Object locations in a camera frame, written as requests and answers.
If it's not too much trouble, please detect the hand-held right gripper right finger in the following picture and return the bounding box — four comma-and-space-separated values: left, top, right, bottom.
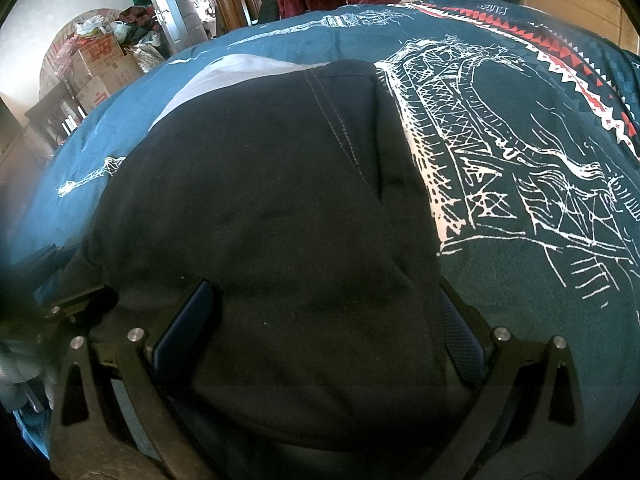
438, 280, 590, 480

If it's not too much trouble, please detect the grey door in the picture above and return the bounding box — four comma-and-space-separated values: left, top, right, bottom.
140, 0, 187, 58

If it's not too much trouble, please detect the navy and grey work jacket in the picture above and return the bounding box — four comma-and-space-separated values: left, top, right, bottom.
62, 55, 483, 480

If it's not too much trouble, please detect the round pink board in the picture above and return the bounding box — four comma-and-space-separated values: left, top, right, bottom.
39, 6, 118, 83

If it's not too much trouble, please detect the white plastic bag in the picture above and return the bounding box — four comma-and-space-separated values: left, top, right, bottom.
75, 16, 108, 37

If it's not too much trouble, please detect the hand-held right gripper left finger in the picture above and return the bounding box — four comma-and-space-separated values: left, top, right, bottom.
47, 279, 216, 480

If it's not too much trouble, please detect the person's left hand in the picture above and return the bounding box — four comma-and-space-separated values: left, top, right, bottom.
0, 346, 57, 413

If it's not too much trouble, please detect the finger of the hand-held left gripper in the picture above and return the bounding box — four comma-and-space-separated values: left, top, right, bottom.
36, 284, 120, 343

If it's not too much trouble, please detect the blue printed blanket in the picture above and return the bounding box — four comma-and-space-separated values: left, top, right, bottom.
0, 0, 640, 480

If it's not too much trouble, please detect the cardboard box with red print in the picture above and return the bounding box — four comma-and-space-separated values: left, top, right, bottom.
74, 34, 132, 81
74, 55, 147, 113

